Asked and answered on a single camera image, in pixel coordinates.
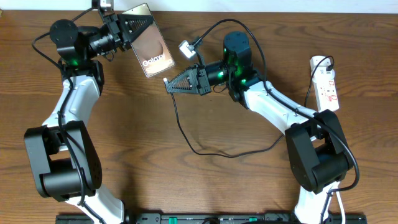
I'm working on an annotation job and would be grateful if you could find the black charger cable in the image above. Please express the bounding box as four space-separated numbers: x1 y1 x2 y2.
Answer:
162 56 335 159

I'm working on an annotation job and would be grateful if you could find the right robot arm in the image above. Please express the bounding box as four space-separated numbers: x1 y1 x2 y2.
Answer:
164 32 359 223

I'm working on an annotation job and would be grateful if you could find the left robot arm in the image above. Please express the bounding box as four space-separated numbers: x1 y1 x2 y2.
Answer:
24 14 154 223

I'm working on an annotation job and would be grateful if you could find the white power strip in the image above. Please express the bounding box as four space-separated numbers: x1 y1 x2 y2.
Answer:
310 55 340 112

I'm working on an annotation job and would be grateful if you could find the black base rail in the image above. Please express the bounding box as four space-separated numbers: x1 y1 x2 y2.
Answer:
55 212 368 224

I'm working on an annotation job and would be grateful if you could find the white power strip cord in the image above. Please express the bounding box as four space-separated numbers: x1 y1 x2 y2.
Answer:
334 189 346 224

